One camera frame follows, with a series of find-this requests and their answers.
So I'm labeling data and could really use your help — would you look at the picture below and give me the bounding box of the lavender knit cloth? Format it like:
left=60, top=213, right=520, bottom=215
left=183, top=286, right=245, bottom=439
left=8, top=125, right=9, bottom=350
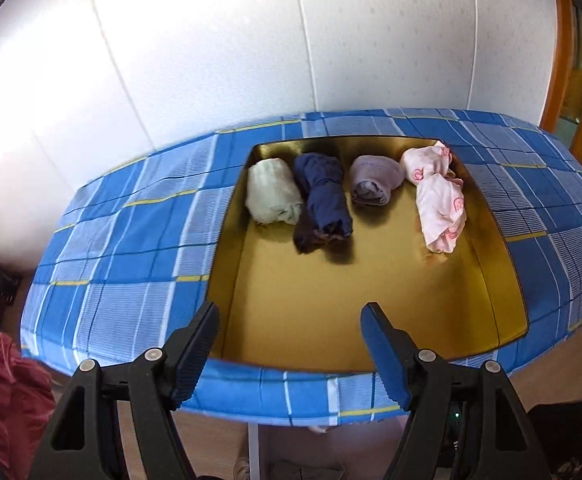
left=348, top=155, right=406, bottom=207

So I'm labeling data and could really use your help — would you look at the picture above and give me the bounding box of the gold box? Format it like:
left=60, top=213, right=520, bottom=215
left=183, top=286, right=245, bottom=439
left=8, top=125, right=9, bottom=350
left=206, top=135, right=529, bottom=373

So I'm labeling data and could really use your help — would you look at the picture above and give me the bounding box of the wooden door frame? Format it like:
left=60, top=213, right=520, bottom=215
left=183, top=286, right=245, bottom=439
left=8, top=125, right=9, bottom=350
left=538, top=0, right=582, bottom=176

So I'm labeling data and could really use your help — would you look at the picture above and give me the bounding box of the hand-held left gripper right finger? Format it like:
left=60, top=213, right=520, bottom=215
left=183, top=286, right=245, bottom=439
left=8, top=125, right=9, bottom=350
left=360, top=302, right=554, bottom=480

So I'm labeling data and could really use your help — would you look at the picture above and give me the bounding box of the pink smiley print cloth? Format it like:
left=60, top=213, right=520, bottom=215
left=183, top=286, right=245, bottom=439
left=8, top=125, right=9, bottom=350
left=399, top=141, right=468, bottom=254

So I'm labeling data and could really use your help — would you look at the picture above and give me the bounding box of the navy blue cloth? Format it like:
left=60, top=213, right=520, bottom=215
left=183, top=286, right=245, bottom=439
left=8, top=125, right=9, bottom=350
left=292, top=152, right=353, bottom=253

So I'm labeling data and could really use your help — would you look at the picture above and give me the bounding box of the pale green cloth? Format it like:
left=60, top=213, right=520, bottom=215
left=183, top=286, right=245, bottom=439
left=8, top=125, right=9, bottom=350
left=245, top=158, right=304, bottom=226

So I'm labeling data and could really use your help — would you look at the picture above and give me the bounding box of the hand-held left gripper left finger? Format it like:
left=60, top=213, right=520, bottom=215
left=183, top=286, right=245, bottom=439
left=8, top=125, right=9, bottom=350
left=28, top=301, right=221, bottom=480

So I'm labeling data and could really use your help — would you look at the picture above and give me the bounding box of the red quilted cloth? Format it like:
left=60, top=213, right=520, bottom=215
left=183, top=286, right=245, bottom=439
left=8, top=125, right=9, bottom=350
left=0, top=310, right=56, bottom=468

